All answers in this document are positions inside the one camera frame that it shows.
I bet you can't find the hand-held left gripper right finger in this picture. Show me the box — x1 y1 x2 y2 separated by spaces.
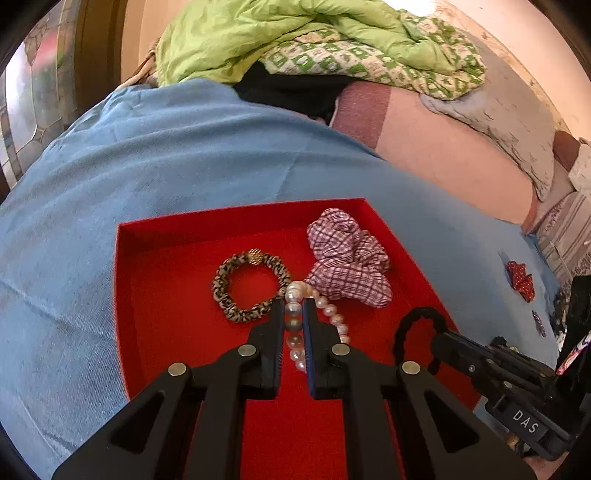
302 298 536 480

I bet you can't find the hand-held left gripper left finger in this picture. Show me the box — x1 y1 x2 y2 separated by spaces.
52 298 286 480

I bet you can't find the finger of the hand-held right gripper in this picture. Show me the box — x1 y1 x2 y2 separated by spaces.
489 337 557 386
431 331 513 400

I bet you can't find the white pearl bracelet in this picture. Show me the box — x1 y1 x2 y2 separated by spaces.
284 281 350 374

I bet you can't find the small black scrunchie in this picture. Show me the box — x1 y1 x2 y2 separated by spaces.
392 307 448 374

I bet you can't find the red tray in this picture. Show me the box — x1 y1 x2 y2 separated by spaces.
115 198 481 480

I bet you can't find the red plaid scrunchie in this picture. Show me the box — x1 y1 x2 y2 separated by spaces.
306 208 393 309

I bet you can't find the leopard print scrunchie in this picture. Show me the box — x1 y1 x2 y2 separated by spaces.
211 249 293 324

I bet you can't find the red polka dot bow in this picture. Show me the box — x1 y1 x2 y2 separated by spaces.
505 261 535 303

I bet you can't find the striped cloth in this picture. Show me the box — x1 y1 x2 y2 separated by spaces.
522 191 591 287

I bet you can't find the white floral cloth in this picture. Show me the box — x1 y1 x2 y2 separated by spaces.
568 138 591 195

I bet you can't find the pink bed sheet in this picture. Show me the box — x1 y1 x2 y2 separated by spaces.
330 80 541 232

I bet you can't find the blue cloth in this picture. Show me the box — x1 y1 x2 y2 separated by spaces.
0 78 561 480

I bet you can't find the brown cushion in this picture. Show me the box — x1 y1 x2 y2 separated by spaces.
554 131 583 167

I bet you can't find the black cloth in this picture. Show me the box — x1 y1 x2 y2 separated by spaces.
233 62 358 125

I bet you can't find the grey pillow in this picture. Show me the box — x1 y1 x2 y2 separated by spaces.
420 51 571 201

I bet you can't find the beige cloth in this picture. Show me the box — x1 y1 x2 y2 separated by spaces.
122 48 160 88

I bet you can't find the green patterned quilt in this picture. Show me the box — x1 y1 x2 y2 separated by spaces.
154 0 488 100

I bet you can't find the stained glass window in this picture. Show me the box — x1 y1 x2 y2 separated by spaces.
0 0 77 185

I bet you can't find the wooden window frame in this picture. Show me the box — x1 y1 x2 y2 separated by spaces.
74 0 127 93

